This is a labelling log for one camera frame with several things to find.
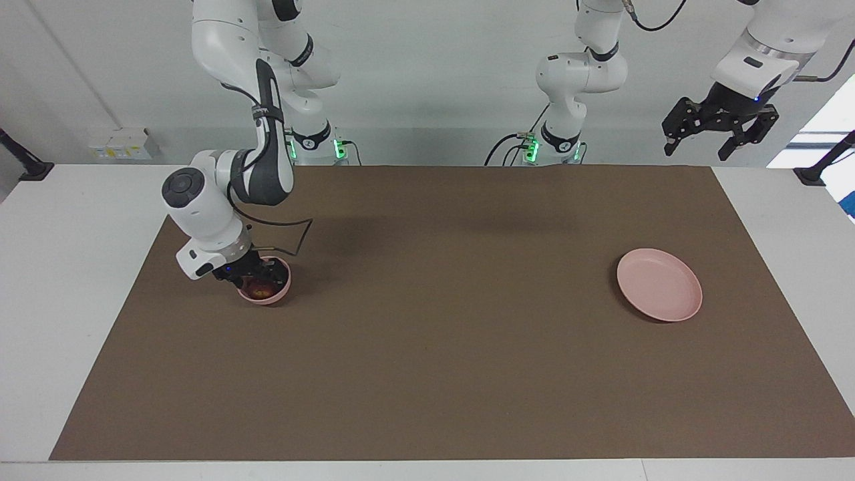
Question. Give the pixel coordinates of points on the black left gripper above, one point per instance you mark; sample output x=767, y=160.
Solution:
x=735, y=103

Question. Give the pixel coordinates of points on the dark red apple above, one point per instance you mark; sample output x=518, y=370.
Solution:
x=262, y=291

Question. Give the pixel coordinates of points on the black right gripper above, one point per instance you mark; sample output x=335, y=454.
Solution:
x=237, y=267

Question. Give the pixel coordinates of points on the blue object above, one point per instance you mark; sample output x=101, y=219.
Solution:
x=849, y=206

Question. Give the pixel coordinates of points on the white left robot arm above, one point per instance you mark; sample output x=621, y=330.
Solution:
x=574, y=73

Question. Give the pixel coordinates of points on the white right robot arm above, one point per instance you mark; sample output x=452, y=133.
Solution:
x=207, y=214

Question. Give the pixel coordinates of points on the pink plate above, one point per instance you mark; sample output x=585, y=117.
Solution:
x=658, y=284

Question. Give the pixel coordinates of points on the brown table mat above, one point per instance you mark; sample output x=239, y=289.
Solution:
x=427, y=347

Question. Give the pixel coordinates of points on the pink bowl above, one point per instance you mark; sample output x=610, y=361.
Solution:
x=279, y=294

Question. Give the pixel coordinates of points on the white wall socket box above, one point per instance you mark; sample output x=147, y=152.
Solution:
x=120, y=143

